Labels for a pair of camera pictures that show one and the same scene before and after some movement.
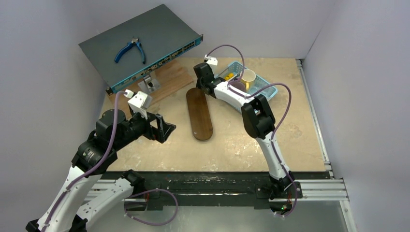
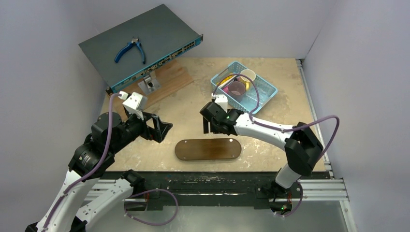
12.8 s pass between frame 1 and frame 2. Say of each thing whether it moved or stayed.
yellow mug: stayed
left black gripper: stayed
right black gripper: moved
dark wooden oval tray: moved
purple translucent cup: stayed
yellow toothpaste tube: stayed
